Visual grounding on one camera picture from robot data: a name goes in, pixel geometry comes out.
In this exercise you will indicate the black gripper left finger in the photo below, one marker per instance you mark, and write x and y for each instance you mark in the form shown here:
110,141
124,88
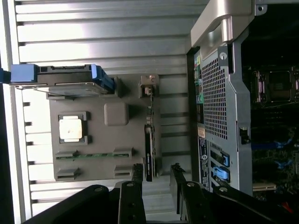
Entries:
130,205

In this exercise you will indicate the open grey PC case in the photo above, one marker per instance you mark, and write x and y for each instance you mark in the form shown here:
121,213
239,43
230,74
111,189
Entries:
233,105

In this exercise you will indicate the green RAM stick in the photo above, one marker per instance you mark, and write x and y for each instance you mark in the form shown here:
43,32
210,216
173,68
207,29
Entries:
93,156

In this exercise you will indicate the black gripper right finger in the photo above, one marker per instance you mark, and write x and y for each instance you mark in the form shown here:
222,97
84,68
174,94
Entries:
189,205

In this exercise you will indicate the hard disk in blue caddy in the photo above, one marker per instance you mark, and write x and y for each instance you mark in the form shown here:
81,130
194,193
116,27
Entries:
70,78

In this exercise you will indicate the metal CPU socket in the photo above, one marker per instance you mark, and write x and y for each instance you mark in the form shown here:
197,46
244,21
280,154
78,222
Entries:
275,86

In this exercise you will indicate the green motherboard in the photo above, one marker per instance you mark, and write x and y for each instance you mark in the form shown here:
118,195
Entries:
271,130

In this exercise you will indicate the blue slot latch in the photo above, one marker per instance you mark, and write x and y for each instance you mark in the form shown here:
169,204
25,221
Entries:
225,158
220,173

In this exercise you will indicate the grey parts rack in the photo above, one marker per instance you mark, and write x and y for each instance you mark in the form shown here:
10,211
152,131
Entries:
98,144

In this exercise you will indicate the silver CPU chip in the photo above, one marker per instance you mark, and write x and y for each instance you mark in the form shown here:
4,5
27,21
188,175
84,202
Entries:
70,128

